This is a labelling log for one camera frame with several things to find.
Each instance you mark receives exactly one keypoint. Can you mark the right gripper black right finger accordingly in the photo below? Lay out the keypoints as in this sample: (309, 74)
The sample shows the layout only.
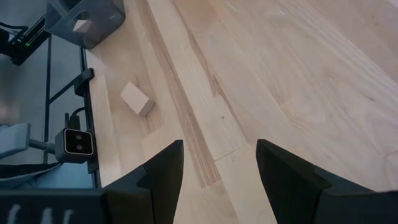
(289, 193)

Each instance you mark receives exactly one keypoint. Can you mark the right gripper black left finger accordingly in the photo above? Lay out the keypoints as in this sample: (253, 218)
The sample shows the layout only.
(152, 199)

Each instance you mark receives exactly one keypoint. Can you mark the plain wooden block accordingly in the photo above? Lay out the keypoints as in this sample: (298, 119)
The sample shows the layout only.
(135, 96)

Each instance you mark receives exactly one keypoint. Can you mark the grey padded seat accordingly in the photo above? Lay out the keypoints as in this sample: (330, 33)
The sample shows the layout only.
(14, 140)

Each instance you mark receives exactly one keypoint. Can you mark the grey translucent plastic bin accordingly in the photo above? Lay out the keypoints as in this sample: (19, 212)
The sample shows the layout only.
(102, 21)

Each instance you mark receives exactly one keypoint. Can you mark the black device with green light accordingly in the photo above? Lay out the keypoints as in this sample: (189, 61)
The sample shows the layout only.
(18, 46)

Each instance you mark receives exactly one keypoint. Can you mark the black table-level depth camera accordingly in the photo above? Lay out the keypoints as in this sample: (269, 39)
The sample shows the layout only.
(74, 146)

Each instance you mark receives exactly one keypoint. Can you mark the black frame clip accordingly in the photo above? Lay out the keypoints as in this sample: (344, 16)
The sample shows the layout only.
(84, 79)

